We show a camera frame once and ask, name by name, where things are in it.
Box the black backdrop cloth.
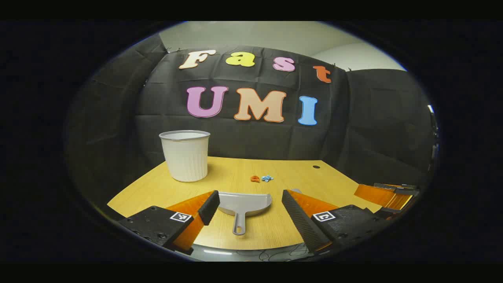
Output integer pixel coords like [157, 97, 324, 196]
[65, 33, 439, 205]

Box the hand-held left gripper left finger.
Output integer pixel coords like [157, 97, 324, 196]
[117, 190, 220, 255]

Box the white garbage bin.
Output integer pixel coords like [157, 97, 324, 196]
[159, 130, 211, 182]

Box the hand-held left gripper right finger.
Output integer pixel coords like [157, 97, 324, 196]
[281, 189, 391, 254]

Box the wooden desktop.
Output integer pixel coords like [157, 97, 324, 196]
[107, 156, 384, 251]

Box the grey dustpan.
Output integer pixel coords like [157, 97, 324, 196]
[217, 192, 273, 236]

